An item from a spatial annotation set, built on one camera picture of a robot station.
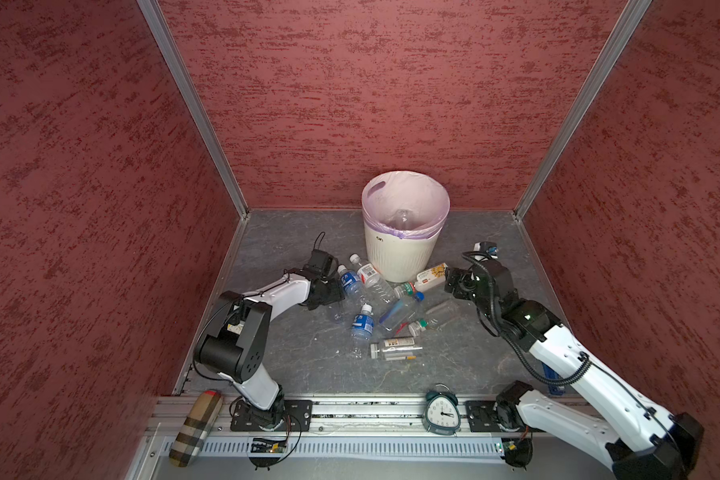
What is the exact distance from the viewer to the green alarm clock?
2.33 feet

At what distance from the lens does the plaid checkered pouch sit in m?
0.68

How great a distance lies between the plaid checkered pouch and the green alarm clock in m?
0.54

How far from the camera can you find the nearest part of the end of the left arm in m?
0.71
